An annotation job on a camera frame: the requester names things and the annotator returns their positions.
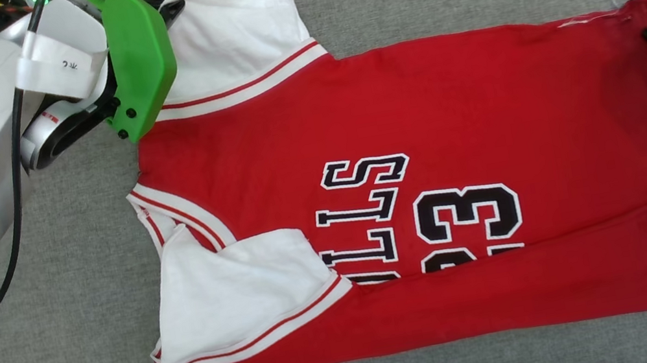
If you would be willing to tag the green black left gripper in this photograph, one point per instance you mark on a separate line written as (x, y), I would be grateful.
(139, 61)

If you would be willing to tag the red white Bulls jersey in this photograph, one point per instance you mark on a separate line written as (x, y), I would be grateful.
(432, 203)

